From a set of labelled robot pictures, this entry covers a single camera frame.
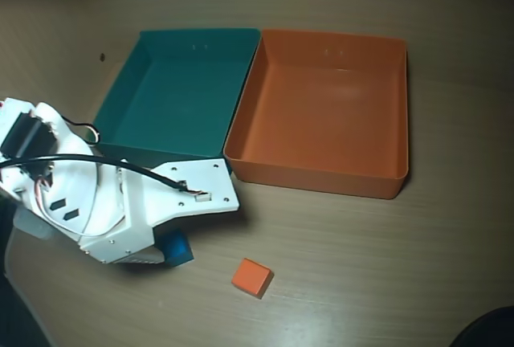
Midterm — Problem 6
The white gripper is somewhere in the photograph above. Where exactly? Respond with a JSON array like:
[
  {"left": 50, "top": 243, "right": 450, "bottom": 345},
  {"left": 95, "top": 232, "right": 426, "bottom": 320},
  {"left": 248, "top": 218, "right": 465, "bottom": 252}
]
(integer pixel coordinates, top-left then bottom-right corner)
[{"left": 78, "top": 157, "right": 166, "bottom": 267}]

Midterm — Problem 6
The blue cube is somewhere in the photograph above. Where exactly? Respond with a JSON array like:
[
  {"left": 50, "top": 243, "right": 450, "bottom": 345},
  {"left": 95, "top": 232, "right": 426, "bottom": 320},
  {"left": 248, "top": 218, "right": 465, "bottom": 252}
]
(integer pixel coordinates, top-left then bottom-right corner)
[{"left": 154, "top": 229, "right": 195, "bottom": 270}]

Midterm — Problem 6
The orange cube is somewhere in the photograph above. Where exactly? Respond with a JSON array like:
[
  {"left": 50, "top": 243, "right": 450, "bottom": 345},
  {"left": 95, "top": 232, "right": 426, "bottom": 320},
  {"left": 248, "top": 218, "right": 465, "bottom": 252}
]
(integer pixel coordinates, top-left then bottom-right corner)
[{"left": 230, "top": 257, "right": 274, "bottom": 300}]

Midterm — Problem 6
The teal plastic box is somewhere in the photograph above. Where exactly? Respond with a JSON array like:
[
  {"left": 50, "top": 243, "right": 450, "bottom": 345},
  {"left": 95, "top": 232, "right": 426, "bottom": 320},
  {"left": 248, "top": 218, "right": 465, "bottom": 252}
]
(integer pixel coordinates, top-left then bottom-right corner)
[{"left": 92, "top": 27, "right": 261, "bottom": 178}]

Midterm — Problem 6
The orange plastic box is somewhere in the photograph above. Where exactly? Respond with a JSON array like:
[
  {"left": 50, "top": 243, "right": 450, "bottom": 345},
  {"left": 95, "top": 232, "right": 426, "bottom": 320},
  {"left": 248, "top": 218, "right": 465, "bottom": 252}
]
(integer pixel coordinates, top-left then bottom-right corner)
[{"left": 222, "top": 28, "right": 411, "bottom": 201}]

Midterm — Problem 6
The black round object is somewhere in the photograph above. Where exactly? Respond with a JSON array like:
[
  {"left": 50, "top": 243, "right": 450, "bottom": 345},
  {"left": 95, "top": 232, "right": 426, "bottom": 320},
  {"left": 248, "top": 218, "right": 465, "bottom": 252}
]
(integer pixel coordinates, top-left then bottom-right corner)
[{"left": 455, "top": 305, "right": 514, "bottom": 347}]

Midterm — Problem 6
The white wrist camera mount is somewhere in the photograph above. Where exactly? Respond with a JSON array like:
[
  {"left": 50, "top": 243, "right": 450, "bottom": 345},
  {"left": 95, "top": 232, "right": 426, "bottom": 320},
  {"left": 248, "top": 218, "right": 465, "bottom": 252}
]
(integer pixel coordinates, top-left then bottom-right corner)
[{"left": 150, "top": 157, "right": 241, "bottom": 228}]

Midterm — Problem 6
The translucent grey base plate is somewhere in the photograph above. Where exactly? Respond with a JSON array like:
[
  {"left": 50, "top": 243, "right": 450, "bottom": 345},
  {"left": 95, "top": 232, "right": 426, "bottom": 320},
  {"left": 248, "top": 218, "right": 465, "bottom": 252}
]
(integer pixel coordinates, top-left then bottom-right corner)
[{"left": 14, "top": 206, "right": 54, "bottom": 240}]

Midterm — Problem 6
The thin servo wire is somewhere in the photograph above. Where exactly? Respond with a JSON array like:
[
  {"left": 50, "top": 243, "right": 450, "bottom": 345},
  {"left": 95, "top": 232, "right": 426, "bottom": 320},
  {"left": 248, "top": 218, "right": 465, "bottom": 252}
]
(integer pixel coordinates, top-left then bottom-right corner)
[{"left": 65, "top": 119, "right": 102, "bottom": 147}]

